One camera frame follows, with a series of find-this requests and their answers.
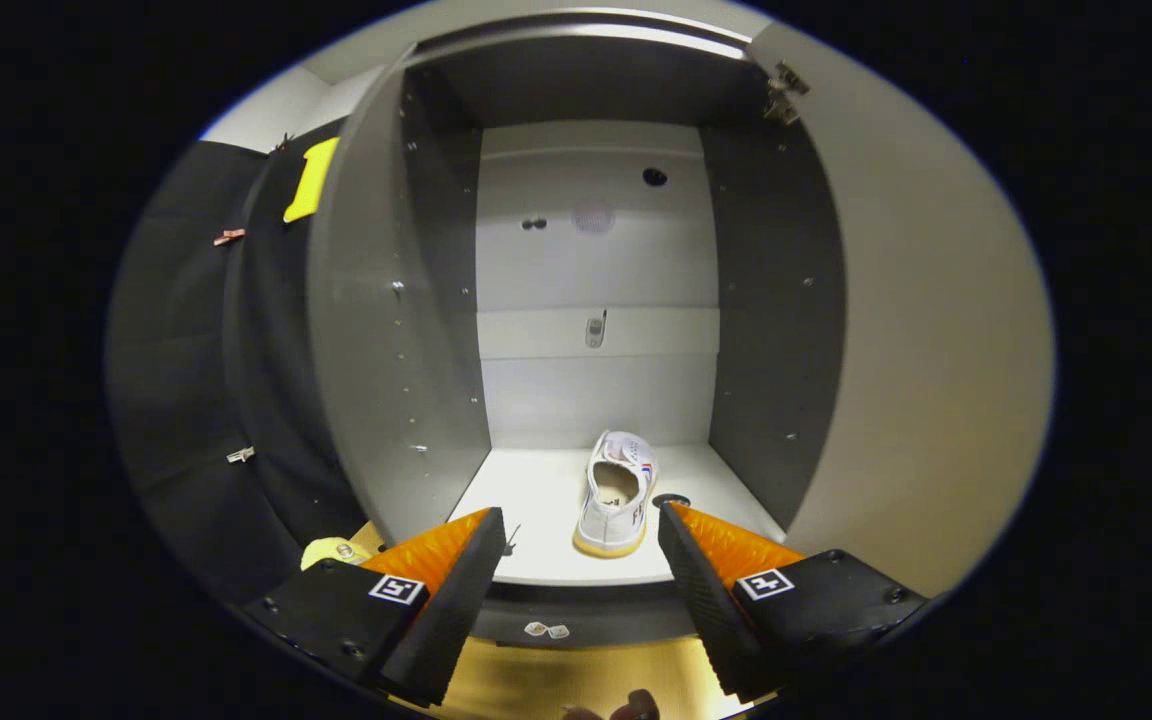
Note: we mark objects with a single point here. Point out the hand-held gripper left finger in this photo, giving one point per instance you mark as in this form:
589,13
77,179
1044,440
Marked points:
451,610

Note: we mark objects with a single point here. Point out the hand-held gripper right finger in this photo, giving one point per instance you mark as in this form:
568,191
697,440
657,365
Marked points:
706,605

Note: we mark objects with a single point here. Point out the white canvas shoe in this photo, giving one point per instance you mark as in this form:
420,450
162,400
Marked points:
616,520

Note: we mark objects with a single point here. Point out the grey shoe cabinet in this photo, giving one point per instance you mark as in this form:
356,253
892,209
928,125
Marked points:
596,250

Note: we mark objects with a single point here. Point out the metal door hinge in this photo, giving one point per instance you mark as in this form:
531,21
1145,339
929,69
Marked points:
784,90

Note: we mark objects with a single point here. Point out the yellow pineapple plush toy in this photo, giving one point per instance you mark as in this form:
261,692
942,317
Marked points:
319,554

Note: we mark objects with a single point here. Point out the silver clip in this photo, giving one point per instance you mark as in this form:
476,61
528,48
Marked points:
240,455

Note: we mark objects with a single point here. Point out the black backdrop cloth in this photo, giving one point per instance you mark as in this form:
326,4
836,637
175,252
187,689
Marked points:
186,380

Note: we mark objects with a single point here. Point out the red clip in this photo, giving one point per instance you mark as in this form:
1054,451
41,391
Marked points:
229,237

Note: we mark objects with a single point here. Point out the black binder clip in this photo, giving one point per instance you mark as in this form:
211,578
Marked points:
283,141

